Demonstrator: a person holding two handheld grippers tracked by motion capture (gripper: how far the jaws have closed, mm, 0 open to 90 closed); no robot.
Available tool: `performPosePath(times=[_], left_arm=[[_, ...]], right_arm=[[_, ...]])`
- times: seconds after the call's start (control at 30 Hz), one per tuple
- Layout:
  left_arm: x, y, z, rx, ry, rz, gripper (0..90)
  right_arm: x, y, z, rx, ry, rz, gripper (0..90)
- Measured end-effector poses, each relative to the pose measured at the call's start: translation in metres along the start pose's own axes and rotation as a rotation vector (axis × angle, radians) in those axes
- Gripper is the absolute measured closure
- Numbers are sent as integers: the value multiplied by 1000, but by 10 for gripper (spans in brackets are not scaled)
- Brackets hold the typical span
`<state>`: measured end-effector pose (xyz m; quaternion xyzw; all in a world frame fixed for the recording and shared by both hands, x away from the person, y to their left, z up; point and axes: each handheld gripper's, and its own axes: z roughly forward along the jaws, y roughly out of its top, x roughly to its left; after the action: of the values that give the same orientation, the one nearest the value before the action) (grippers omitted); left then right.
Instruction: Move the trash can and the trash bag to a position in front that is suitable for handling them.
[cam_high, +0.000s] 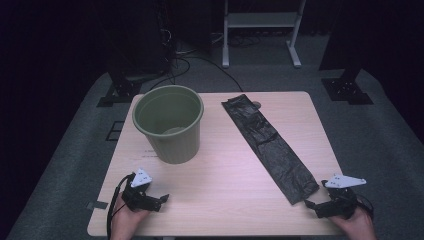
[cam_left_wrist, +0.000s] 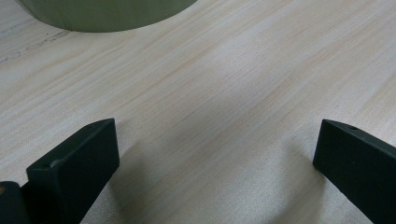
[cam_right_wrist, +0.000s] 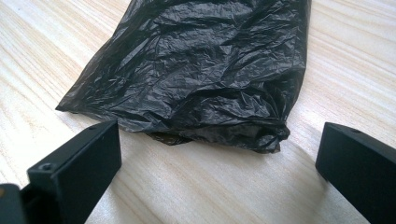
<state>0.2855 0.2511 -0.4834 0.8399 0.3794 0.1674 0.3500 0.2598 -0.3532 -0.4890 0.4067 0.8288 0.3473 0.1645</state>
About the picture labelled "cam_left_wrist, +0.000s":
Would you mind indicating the green ribbed trash bin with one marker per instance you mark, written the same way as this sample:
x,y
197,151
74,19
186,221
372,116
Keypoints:
x,y
106,15

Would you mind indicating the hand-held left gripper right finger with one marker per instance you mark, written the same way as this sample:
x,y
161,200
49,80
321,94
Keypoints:
x,y
358,161

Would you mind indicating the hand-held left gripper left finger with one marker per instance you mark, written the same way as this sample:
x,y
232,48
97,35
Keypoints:
x,y
71,168

